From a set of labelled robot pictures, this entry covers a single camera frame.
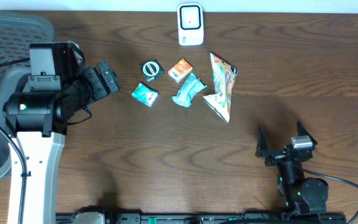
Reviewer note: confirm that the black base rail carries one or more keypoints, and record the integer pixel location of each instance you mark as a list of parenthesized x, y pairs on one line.
[(94, 214)]

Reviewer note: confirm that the yellow snack chip bag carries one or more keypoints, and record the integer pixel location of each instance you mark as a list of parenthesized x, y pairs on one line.
[(224, 76)]

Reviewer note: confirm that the teal long snack packet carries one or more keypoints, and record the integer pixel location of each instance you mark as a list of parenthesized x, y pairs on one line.
[(191, 87)]

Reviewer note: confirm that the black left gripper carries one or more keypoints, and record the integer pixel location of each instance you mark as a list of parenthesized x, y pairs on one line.
[(105, 79)]

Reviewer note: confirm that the orange small snack box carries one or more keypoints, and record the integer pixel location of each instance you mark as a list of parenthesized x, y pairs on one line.
[(180, 70)]

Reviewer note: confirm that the white barcode scanner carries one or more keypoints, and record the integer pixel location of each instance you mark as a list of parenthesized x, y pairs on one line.
[(190, 24)]

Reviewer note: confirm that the dark green round-label box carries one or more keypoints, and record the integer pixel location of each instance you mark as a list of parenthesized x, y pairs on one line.
[(151, 70)]

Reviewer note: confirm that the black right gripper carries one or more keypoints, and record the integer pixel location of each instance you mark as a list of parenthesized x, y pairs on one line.
[(276, 156)]

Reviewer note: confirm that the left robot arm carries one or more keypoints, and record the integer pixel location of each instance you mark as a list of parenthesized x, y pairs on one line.
[(37, 118)]

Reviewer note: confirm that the teal small snack packet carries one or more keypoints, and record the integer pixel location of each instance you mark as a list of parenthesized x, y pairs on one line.
[(145, 95)]

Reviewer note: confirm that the black plastic mesh basket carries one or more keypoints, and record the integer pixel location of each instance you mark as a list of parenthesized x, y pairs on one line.
[(17, 32)]

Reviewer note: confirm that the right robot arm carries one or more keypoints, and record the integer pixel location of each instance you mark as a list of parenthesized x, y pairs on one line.
[(303, 196)]

